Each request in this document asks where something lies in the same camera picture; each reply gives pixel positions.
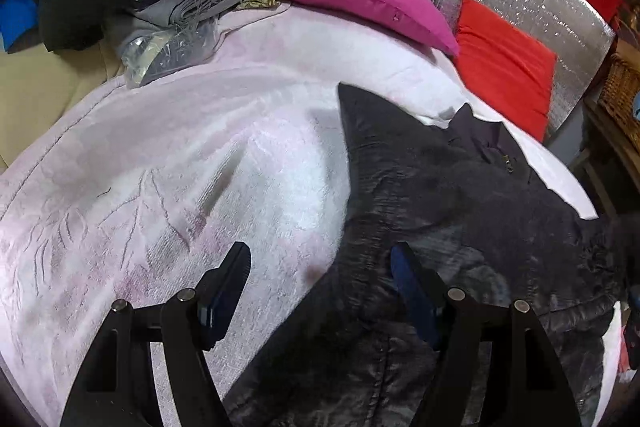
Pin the orange-red cushion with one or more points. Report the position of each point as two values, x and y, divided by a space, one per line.
500 67

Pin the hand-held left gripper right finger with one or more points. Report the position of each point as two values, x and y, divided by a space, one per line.
411 287

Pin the clear plastic bag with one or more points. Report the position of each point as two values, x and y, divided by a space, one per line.
160 52

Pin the wicker basket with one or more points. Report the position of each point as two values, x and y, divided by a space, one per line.
620 92

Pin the dark wooden shelf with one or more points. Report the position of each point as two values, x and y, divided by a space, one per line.
605 167

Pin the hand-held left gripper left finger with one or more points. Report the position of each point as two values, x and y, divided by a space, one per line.
226 286

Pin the beige sheet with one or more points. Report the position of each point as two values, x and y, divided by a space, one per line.
40 92

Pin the black quilted jacket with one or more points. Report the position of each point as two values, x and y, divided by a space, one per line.
425 187

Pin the blue cloth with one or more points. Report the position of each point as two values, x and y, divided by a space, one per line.
17 19

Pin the pale pink blanket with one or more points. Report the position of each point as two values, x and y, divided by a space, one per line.
200 132

